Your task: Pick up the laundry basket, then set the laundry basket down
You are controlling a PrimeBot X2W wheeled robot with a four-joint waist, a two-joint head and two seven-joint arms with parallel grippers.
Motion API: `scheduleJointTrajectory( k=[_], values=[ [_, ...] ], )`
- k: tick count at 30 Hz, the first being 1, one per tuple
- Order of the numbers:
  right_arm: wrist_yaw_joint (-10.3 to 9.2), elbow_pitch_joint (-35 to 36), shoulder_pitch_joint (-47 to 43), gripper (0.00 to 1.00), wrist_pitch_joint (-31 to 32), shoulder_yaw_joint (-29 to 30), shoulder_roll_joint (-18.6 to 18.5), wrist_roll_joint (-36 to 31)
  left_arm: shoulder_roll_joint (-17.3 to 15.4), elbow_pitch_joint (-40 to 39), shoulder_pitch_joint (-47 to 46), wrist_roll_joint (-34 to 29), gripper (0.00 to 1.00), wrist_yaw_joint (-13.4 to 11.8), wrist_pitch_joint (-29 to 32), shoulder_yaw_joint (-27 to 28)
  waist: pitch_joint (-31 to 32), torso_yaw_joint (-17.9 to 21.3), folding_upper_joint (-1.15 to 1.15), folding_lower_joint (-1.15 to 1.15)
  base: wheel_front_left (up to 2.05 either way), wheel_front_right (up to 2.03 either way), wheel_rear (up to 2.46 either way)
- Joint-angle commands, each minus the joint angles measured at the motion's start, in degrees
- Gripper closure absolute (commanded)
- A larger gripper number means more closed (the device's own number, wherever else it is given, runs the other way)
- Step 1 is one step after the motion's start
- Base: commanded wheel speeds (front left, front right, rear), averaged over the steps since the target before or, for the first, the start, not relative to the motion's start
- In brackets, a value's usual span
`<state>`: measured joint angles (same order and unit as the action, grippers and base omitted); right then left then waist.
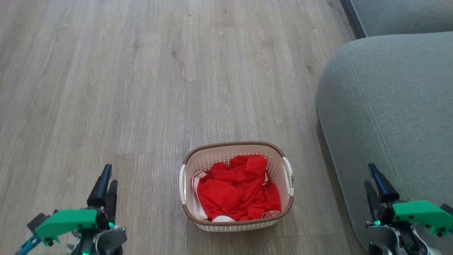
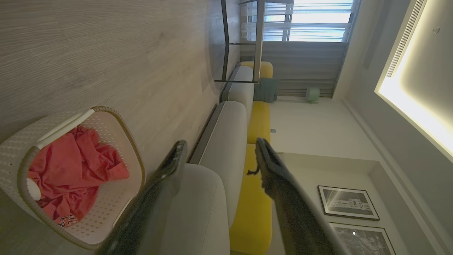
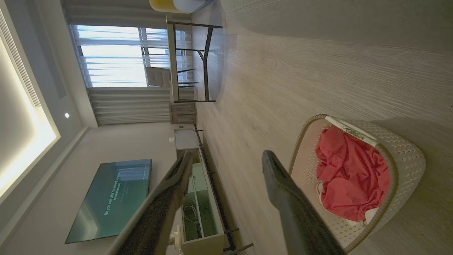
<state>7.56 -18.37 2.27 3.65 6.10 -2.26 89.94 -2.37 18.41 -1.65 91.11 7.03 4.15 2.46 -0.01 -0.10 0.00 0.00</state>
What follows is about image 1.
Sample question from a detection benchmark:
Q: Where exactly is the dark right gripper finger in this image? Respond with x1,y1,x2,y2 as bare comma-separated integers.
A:
364,180,383,223
368,163,400,204

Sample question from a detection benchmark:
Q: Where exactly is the white brown-rimmed plastic laundry basket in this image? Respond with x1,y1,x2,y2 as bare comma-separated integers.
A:
179,141,294,232

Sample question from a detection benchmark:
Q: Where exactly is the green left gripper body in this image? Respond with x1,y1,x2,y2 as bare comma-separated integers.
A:
34,206,116,247

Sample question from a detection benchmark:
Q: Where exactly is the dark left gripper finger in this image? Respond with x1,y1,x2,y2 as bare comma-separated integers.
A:
105,180,118,224
87,164,113,209

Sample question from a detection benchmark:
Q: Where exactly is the grey-green sofa seat cushion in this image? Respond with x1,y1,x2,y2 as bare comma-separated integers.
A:
341,0,453,39

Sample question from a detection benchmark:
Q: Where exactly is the red and white garment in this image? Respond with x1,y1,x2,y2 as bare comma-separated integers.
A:
192,155,282,222

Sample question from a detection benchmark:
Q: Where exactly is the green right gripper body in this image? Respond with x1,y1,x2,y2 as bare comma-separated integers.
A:
375,200,453,237

